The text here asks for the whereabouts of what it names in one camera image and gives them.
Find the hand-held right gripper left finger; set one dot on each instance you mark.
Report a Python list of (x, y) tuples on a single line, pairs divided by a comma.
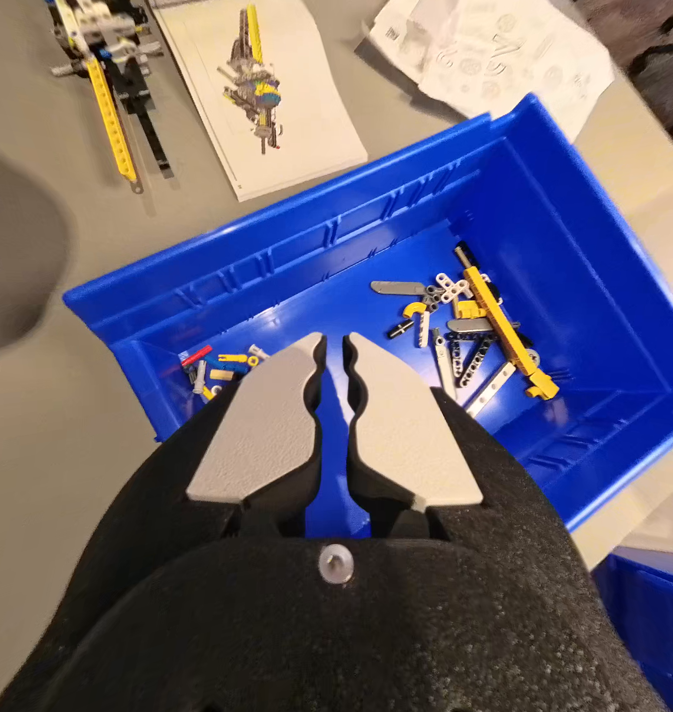
[(258, 434)]

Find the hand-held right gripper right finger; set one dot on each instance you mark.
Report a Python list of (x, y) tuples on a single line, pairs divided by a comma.
[(408, 439)]

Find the large blue plastic bin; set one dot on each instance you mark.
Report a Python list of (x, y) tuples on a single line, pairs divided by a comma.
[(536, 222)]

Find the partly built lego model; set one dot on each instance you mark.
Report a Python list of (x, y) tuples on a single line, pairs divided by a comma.
[(111, 114)]

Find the pile of small lego pins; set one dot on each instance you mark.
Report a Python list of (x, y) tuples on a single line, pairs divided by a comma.
[(233, 359)]

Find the yellow lego beam assembly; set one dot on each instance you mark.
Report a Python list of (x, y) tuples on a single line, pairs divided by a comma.
[(497, 317)]

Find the pile of lego beams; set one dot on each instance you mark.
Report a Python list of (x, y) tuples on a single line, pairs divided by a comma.
[(397, 287)]

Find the lego instruction booklet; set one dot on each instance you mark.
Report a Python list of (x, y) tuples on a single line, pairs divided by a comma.
[(314, 111)]

